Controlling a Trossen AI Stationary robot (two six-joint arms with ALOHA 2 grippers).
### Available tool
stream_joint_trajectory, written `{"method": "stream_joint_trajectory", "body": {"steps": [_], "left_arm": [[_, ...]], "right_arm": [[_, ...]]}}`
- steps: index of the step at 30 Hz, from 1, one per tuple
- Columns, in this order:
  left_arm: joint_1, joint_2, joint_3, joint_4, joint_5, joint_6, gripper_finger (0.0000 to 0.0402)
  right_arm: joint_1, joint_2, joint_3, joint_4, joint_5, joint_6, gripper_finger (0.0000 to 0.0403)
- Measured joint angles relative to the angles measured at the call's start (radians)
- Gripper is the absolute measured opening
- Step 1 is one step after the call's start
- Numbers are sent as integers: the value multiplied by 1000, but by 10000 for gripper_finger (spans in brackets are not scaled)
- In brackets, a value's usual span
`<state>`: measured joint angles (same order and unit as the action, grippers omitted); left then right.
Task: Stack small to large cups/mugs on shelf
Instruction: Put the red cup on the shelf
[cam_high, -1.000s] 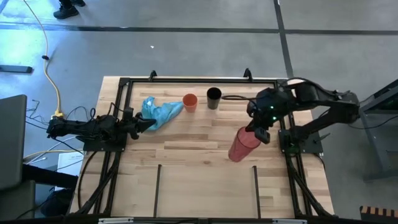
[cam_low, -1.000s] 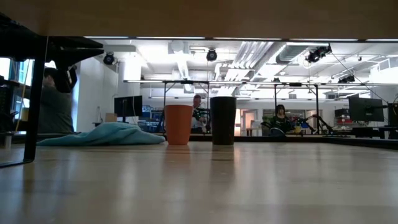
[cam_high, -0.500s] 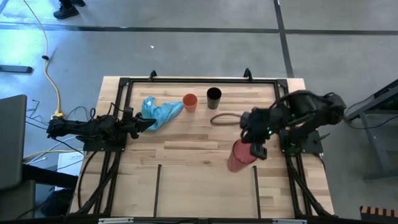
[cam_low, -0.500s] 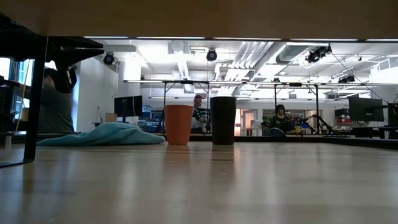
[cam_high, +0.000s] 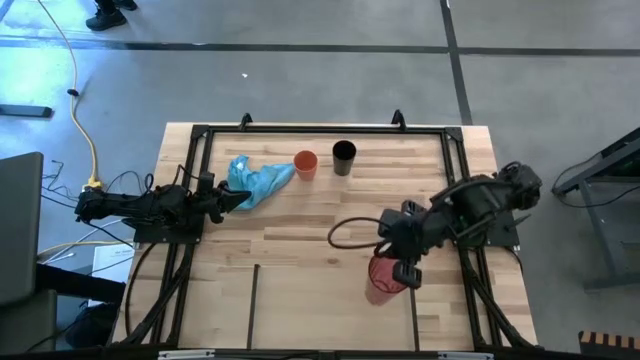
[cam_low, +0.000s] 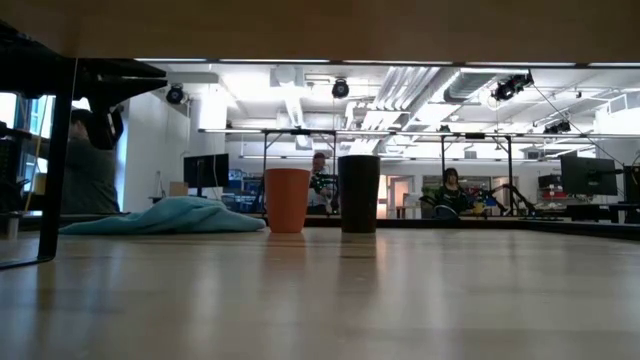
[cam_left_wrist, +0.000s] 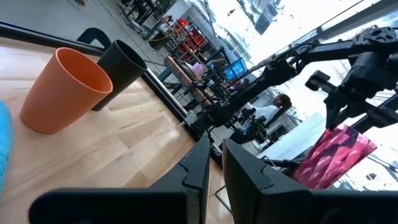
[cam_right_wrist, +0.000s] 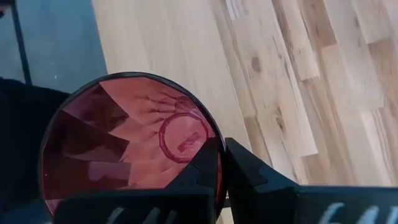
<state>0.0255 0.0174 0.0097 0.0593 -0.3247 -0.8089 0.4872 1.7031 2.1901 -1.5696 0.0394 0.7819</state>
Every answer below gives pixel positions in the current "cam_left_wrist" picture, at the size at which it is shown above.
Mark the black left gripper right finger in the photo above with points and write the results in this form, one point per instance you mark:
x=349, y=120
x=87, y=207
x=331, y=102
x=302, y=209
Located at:
x=248, y=186

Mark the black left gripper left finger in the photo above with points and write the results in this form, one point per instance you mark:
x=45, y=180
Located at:
x=192, y=174

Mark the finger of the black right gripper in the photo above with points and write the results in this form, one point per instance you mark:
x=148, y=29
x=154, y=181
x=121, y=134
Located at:
x=337, y=109

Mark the pink patterned cup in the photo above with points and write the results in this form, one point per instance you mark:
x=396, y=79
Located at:
x=332, y=158

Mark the black plastic cup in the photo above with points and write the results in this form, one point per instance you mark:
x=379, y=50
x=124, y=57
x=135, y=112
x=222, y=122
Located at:
x=124, y=68

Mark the orange plastic cup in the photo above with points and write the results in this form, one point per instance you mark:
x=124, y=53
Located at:
x=62, y=93

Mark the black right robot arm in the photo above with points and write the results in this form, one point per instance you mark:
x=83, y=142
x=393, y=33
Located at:
x=273, y=74

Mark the person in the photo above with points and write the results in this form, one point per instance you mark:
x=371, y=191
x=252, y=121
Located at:
x=267, y=112

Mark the wooden workbench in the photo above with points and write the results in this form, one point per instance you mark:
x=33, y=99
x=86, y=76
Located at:
x=183, y=77

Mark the blue-screen monitor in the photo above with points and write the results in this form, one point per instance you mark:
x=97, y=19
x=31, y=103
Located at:
x=235, y=69

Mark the red storage rack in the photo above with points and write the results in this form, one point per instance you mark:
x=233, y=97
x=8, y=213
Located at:
x=189, y=40

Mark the teal microfibre cloth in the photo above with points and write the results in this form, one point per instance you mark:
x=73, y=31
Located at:
x=4, y=146

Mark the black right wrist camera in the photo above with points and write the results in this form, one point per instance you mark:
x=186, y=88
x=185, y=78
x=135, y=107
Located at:
x=318, y=81

